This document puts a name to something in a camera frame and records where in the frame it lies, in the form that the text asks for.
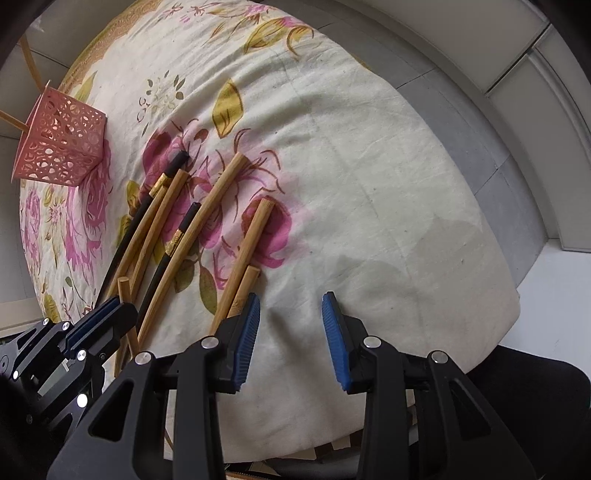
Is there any black chopstick gold band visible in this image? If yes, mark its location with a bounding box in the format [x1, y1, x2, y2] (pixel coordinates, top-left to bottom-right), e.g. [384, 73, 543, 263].
[95, 150, 189, 306]
[136, 202, 201, 329]

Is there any light wooden chopstick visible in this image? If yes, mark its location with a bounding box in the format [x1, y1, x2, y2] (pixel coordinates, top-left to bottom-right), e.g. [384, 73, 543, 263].
[18, 34, 44, 93]

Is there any floral cream tablecloth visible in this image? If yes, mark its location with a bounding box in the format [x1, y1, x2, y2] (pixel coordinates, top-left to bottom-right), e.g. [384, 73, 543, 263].
[19, 1, 520, 462]

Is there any pink perforated utensil holder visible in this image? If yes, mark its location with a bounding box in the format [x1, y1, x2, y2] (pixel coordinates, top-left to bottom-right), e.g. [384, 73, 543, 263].
[12, 85, 107, 187]

